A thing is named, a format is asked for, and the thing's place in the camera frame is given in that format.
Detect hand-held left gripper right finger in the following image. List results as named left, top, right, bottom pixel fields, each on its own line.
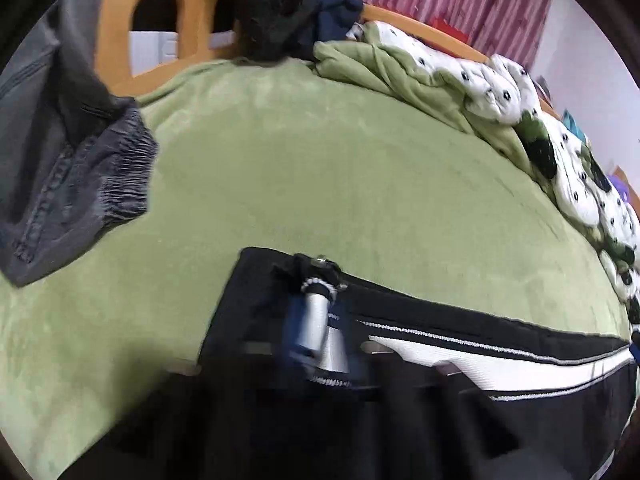
left=325, top=310, right=528, bottom=480

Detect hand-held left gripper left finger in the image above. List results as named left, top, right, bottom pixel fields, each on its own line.
left=107, top=292, right=321, bottom=480

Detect black pants with white stripe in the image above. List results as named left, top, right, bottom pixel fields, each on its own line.
left=60, top=246, right=639, bottom=480

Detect purple fluffy item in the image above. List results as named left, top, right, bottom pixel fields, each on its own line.
left=607, top=167, right=635, bottom=202

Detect green bed sheet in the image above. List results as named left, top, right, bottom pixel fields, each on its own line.
left=0, top=57, right=633, bottom=480

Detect teal item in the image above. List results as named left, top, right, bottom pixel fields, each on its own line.
left=560, top=109, right=587, bottom=142

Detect white floral quilt green lining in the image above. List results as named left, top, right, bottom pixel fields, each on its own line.
left=312, top=20, right=640, bottom=323

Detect navy blue garment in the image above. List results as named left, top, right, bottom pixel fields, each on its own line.
left=300, top=0, right=365, bottom=43

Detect black jacket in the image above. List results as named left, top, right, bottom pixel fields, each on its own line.
left=220, top=0, right=321, bottom=67

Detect red box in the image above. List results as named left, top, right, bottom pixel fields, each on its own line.
left=430, top=16, right=468, bottom=42

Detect wooden bed frame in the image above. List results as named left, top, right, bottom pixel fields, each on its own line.
left=95, top=0, right=561, bottom=116

